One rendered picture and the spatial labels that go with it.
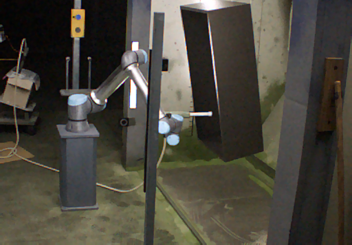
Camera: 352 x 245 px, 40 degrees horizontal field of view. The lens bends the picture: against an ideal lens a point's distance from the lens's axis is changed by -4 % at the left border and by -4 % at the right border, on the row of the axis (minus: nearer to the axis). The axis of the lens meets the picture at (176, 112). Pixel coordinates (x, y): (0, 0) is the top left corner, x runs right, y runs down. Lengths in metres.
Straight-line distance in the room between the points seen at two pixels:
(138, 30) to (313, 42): 2.88
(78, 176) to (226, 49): 1.52
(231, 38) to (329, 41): 1.83
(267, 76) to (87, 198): 2.29
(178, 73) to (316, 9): 3.01
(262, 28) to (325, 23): 3.17
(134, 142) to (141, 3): 1.33
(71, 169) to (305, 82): 2.41
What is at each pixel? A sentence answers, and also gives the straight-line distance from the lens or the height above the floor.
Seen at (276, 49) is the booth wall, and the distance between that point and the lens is 5.20.
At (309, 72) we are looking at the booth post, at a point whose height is 1.48.
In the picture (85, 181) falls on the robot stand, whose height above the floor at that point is 0.25.
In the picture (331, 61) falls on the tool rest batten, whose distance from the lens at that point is 1.95.
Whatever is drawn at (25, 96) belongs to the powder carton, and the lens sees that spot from 5.97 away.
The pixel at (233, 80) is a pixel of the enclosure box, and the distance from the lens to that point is 3.78.
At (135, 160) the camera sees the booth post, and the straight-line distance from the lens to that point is 4.89.
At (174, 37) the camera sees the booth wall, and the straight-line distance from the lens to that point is 4.72.
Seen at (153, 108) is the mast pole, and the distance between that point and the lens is 2.71.
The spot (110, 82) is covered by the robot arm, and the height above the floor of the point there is 1.03.
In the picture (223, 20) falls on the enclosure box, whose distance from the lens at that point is 3.67.
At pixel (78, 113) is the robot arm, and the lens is 3.88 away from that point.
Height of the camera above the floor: 1.76
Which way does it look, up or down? 14 degrees down
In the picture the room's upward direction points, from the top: 3 degrees clockwise
